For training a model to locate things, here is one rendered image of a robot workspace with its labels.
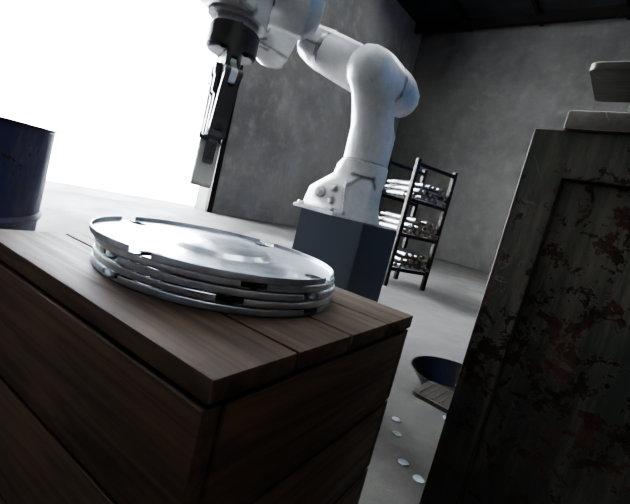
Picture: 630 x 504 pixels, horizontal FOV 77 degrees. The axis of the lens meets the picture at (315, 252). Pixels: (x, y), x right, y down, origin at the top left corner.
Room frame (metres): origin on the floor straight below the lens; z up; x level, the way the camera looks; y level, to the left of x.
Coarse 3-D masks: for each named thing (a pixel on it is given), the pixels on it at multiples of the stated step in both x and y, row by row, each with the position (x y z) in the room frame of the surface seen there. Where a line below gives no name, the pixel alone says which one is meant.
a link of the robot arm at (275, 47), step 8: (272, 32) 1.04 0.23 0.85; (280, 32) 1.05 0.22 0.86; (264, 40) 1.05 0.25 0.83; (272, 40) 1.05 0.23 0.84; (280, 40) 1.06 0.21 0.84; (288, 40) 1.06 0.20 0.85; (296, 40) 1.09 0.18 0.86; (264, 48) 1.05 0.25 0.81; (272, 48) 1.06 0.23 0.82; (280, 48) 1.07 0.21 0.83; (288, 48) 1.08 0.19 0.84; (256, 56) 1.08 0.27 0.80; (264, 56) 1.06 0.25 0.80; (272, 56) 1.07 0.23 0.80; (280, 56) 1.08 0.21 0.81; (288, 56) 1.11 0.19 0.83; (264, 64) 1.09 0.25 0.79; (272, 64) 1.08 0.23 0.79; (280, 64) 1.09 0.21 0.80
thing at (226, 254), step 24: (120, 216) 0.51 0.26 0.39; (120, 240) 0.39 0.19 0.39; (144, 240) 0.42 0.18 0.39; (168, 240) 0.45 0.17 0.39; (192, 240) 0.46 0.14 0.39; (216, 240) 0.51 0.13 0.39; (240, 240) 0.61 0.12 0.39; (168, 264) 0.35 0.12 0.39; (192, 264) 0.35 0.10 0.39; (216, 264) 0.39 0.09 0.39; (240, 264) 0.42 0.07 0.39; (264, 264) 0.46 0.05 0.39; (288, 264) 0.50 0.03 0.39; (312, 264) 0.55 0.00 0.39
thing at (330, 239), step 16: (304, 208) 0.97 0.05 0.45; (304, 224) 0.96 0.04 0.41; (320, 224) 0.94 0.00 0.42; (336, 224) 0.91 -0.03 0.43; (352, 224) 0.89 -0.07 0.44; (368, 224) 0.97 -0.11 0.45; (304, 240) 0.96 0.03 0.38; (320, 240) 0.93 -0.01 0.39; (336, 240) 0.91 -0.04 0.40; (352, 240) 0.88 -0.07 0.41; (368, 240) 0.91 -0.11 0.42; (384, 240) 0.97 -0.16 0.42; (320, 256) 0.92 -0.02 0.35; (336, 256) 0.90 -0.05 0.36; (352, 256) 0.88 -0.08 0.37; (368, 256) 0.92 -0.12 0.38; (384, 256) 0.99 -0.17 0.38; (336, 272) 0.89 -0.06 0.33; (352, 272) 0.88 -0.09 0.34; (368, 272) 0.94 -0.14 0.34; (384, 272) 1.01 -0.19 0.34; (352, 288) 0.89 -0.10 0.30; (368, 288) 0.96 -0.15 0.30
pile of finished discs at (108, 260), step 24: (96, 240) 0.40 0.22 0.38; (96, 264) 0.39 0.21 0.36; (120, 264) 0.37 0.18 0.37; (144, 264) 0.36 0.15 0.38; (144, 288) 0.36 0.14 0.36; (168, 288) 0.35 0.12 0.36; (192, 288) 0.38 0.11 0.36; (216, 288) 0.36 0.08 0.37; (240, 288) 0.39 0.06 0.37; (264, 288) 0.38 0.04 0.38; (288, 288) 0.39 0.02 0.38; (312, 288) 0.42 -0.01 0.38; (240, 312) 0.36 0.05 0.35; (264, 312) 0.38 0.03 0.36; (288, 312) 0.39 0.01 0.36; (312, 312) 0.43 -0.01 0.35
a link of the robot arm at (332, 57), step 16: (336, 32) 1.06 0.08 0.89; (320, 48) 1.05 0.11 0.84; (336, 48) 1.02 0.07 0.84; (352, 48) 1.02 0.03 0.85; (320, 64) 1.06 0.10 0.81; (336, 64) 1.02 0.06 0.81; (336, 80) 1.05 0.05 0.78; (400, 96) 0.97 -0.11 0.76; (416, 96) 1.03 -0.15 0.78; (400, 112) 1.03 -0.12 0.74
